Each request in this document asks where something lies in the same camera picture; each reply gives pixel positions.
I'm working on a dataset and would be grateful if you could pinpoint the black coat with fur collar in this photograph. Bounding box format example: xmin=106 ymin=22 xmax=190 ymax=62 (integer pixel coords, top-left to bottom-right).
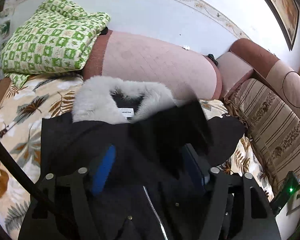
xmin=38 ymin=76 xmax=246 ymax=240

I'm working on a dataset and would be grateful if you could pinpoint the black device with green light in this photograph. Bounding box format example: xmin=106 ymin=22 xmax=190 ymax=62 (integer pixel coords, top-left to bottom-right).
xmin=270 ymin=171 xmax=300 ymax=216

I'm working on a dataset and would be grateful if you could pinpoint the striped beige sofa cushion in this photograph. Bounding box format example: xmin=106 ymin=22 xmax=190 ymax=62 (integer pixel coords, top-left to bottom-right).
xmin=223 ymin=79 xmax=300 ymax=194

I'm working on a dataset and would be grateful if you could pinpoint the pink brown bed headboard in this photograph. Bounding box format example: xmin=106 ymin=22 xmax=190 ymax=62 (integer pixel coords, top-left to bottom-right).
xmin=82 ymin=30 xmax=222 ymax=100

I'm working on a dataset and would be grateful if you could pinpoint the brown pink sofa armrest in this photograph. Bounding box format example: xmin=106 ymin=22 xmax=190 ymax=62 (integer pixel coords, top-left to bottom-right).
xmin=217 ymin=38 xmax=300 ymax=119

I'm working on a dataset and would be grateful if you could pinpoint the green checkered folded quilt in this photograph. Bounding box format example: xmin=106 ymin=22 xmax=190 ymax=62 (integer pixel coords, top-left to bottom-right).
xmin=1 ymin=0 xmax=110 ymax=88

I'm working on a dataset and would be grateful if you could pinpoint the black cable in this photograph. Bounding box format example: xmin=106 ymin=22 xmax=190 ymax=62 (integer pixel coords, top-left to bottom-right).
xmin=0 ymin=129 xmax=44 ymax=202

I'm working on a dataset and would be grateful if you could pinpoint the framed wall picture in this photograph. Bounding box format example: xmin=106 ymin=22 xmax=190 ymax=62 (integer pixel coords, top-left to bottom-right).
xmin=265 ymin=0 xmax=299 ymax=51

